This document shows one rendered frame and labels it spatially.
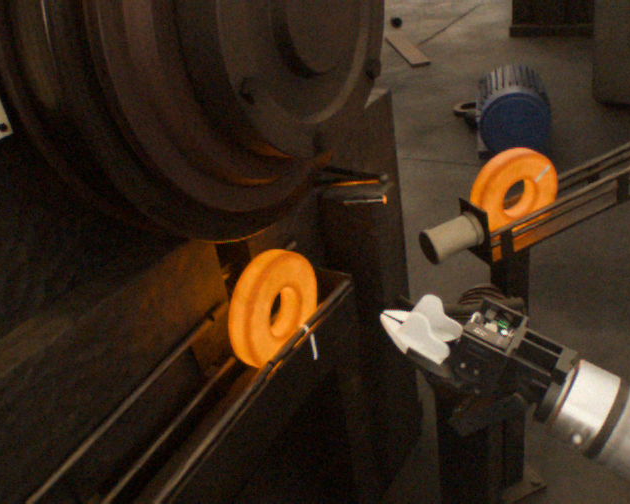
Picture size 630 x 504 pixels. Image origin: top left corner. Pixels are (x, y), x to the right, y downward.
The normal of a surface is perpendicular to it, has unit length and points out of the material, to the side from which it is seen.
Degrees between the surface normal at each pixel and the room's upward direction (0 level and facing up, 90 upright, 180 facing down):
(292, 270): 90
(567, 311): 0
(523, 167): 90
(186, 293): 90
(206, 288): 90
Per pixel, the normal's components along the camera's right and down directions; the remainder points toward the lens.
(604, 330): -0.15, -0.84
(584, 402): -0.23, -0.28
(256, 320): 0.84, 0.17
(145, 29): -0.11, 0.39
